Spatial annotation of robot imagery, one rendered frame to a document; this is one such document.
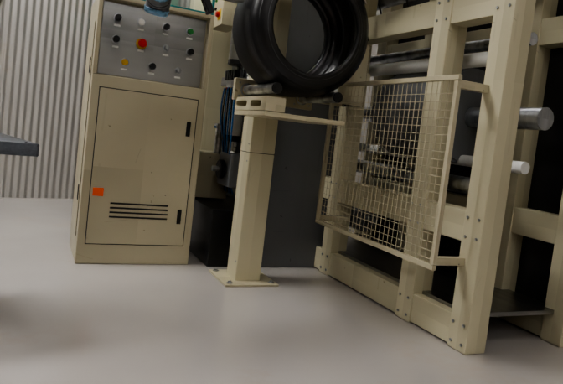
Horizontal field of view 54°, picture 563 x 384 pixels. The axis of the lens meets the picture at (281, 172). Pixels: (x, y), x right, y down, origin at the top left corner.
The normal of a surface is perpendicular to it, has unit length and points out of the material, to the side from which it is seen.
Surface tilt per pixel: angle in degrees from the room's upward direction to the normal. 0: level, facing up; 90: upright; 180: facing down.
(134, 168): 90
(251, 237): 90
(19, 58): 90
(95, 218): 90
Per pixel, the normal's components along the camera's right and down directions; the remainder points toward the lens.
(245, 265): 0.41, 0.11
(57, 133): 0.63, 0.13
